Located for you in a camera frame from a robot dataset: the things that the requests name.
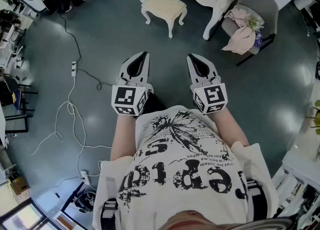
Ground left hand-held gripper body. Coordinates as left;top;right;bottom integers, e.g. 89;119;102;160
111;76;154;117

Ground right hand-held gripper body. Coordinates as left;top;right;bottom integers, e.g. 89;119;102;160
191;75;229;116

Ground cream cushioned stool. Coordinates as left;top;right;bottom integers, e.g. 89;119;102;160
140;0;188;39

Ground person's right forearm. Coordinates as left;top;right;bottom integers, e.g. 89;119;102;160
209;105;250;148

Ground person's left forearm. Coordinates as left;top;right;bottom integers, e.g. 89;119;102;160
110;113;138;162

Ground person's black trousers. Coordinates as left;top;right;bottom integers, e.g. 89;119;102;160
143;91;168;118

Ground pink cloth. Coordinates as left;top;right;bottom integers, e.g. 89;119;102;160
221;7;261;56

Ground green and white flower bouquet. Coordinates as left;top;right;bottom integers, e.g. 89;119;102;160
245;14;265;48

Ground person's white printed shirt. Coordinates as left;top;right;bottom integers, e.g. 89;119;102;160
91;105;280;230

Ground grey upholstered chair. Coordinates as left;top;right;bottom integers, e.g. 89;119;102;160
220;0;280;68

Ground yellow-green chair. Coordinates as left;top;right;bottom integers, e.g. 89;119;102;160
305;99;320;136

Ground person's chin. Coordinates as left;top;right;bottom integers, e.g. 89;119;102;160
163;209;251;230

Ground cardboard box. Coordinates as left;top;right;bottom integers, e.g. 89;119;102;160
8;175;31;198

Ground white floor cable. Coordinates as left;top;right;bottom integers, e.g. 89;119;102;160
18;75;113;182

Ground black floor cable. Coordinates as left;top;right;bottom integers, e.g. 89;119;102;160
59;11;114;91

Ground black frame blue chair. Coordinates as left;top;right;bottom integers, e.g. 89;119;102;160
0;73;40;135

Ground black and white harness strap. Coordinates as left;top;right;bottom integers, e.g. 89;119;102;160
100;197;119;226

